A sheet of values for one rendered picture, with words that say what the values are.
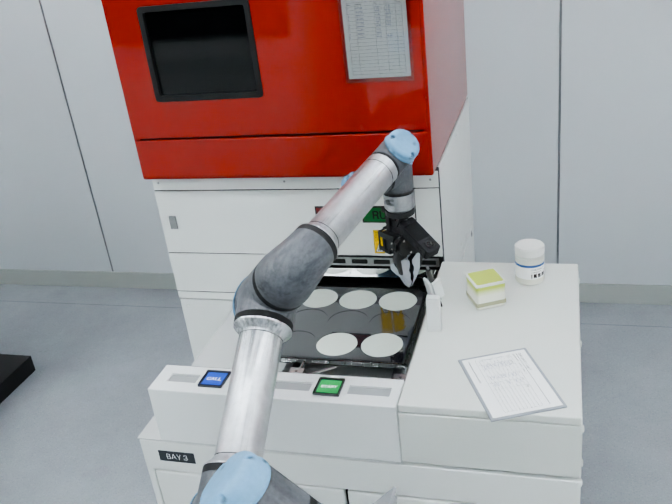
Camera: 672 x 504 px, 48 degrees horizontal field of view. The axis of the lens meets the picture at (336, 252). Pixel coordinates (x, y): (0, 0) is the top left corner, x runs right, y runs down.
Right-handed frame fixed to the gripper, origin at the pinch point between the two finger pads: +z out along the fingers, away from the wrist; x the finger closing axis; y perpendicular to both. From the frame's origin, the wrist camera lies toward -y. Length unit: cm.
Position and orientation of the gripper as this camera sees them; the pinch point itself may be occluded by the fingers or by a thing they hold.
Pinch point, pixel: (411, 283)
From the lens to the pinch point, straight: 192.2
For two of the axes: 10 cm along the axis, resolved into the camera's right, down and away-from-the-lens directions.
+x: -7.9, 3.4, -5.0
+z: 1.1, 9.0, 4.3
